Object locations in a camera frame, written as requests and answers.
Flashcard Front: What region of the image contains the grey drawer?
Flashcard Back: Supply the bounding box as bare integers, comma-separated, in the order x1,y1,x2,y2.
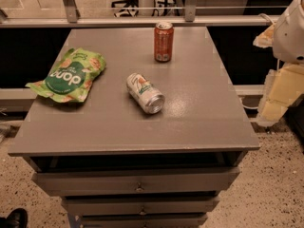
81,213,207,228
62,196,219,217
32,167,239,197

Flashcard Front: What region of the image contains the white 7up can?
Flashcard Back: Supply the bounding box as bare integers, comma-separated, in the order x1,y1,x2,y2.
126,73,165,114

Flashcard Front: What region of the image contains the black office chair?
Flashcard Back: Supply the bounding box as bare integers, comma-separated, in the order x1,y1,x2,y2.
111,0,139,17

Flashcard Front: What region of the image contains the bottom grey drawer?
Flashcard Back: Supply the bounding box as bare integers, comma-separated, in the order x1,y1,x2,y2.
81,213,207,228

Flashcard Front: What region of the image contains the green snack bag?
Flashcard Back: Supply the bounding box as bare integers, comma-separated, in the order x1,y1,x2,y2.
26,48,106,103

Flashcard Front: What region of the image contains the white cable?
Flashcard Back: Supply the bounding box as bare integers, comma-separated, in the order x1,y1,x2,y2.
257,12,276,26

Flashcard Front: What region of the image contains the black shoe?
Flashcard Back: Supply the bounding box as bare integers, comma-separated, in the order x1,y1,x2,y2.
0,208,28,228

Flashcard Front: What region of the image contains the orange soda can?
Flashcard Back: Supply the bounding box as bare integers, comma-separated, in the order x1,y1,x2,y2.
154,22,174,63

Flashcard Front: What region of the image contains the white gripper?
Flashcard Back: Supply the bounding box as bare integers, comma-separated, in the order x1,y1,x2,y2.
253,0,304,127

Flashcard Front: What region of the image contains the top grey drawer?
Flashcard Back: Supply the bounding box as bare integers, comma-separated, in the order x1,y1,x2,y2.
32,167,239,197

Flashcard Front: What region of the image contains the metal window rail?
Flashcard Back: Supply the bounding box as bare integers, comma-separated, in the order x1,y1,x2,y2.
0,15,279,29

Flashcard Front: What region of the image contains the middle grey drawer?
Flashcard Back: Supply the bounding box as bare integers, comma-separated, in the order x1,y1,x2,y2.
62,196,219,217

